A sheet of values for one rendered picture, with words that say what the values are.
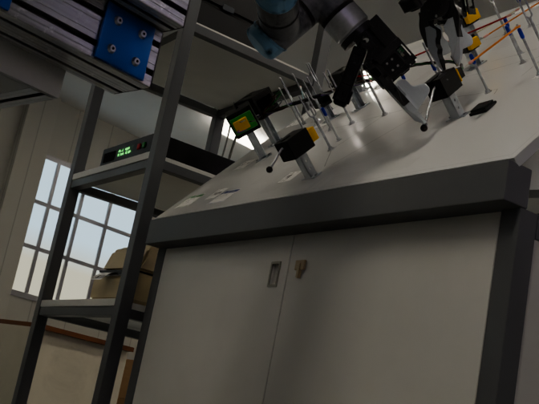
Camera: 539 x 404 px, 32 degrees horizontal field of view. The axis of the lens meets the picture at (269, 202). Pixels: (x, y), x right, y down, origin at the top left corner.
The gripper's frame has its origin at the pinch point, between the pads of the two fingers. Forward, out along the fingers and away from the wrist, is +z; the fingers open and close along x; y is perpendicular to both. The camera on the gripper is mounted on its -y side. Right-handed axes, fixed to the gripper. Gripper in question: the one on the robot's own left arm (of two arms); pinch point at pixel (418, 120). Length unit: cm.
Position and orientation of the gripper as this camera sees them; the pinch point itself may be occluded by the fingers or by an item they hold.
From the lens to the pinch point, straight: 178.4
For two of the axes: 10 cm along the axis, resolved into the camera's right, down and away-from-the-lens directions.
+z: 6.6, 7.5, -0.5
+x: 1.3, -0.4, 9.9
